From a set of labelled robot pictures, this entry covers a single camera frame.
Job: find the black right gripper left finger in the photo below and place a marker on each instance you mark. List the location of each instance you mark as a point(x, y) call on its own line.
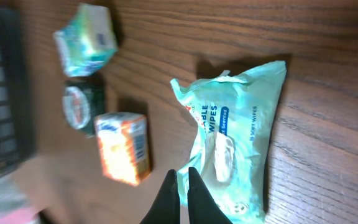
point(166, 206)

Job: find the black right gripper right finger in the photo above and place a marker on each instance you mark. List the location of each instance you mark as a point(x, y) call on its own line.
point(202, 208)

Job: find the teal wet wipes pack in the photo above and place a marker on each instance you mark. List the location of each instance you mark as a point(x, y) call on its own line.
point(234, 115)

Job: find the orange Kleenex tissue pack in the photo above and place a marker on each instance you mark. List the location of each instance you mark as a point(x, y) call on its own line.
point(123, 146)

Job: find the dark green round-label pack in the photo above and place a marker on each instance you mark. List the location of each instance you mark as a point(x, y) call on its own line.
point(82, 102)

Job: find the grey plastic basket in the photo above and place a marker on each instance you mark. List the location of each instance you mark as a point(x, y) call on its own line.
point(16, 125)

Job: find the blue Kleenex tissue pack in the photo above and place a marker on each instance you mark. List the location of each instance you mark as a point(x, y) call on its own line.
point(87, 42)

